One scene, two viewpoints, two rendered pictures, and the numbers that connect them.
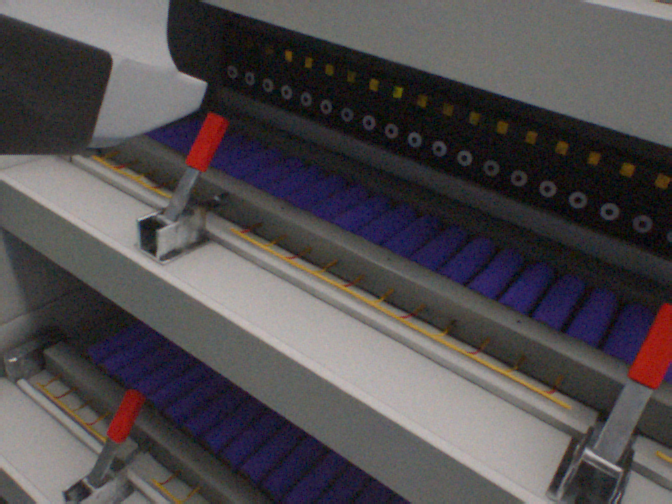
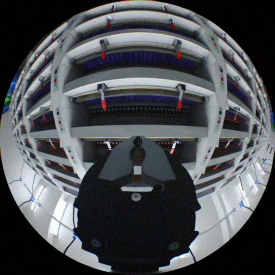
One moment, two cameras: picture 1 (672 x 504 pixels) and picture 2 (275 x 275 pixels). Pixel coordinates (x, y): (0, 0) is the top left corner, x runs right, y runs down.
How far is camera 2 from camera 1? 13 cm
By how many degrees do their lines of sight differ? 49
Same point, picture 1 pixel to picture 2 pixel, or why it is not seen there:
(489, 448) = (113, 82)
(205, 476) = (161, 50)
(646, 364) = (103, 102)
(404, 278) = (140, 93)
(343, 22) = (158, 127)
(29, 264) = (208, 76)
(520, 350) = (120, 92)
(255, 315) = (158, 80)
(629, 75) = (118, 131)
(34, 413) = (197, 52)
